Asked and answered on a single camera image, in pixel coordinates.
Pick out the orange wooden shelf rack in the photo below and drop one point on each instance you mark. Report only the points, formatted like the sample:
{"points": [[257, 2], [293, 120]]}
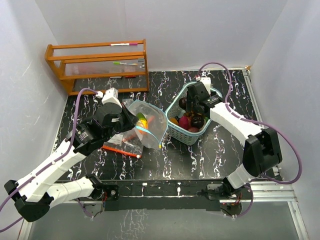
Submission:
{"points": [[72, 62]]}

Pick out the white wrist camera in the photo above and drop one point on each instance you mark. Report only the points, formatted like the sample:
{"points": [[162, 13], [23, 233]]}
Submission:
{"points": [[110, 96], [206, 82]]}

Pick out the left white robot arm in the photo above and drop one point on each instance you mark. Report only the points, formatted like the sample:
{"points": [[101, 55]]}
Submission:
{"points": [[36, 193]]}

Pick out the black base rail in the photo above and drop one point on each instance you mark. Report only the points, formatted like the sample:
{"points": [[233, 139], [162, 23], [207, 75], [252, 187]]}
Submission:
{"points": [[208, 195]]}

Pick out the green marker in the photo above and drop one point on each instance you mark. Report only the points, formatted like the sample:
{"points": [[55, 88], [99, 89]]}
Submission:
{"points": [[125, 63]]}

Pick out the red apple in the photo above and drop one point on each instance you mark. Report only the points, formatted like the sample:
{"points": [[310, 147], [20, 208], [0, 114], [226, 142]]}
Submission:
{"points": [[193, 130]]}

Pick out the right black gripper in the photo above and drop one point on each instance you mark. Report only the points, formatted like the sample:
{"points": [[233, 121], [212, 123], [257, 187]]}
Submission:
{"points": [[190, 104]]}

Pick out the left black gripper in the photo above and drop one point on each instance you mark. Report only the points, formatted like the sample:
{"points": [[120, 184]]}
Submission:
{"points": [[131, 119]]}

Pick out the orange fruit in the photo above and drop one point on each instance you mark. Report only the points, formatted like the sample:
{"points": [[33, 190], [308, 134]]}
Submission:
{"points": [[174, 121]]}

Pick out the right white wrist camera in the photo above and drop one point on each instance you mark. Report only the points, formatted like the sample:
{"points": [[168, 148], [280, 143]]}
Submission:
{"points": [[206, 82]]}

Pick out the magenta round fruit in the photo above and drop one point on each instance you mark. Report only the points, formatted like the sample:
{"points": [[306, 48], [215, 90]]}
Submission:
{"points": [[185, 122]]}

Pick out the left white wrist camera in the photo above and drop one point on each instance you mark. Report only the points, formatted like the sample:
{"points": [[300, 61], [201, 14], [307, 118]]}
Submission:
{"points": [[110, 96]]}

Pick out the pink white marker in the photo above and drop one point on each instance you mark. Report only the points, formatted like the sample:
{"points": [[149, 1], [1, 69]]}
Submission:
{"points": [[124, 44]]}

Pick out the green yellow mango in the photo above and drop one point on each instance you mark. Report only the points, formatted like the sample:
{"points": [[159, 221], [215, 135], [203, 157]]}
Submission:
{"points": [[142, 121]]}

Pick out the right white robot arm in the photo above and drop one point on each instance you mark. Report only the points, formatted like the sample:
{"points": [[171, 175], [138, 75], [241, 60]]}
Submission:
{"points": [[261, 147]]}

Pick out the orange-zipper clear bag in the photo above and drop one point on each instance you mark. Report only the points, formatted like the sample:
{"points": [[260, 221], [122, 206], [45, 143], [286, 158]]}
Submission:
{"points": [[125, 144]]}

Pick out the light blue plastic basket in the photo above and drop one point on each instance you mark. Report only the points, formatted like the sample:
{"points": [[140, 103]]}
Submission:
{"points": [[174, 111]]}

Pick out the blue-zipper clear bag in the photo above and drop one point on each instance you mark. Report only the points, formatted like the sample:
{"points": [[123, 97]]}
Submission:
{"points": [[151, 127]]}

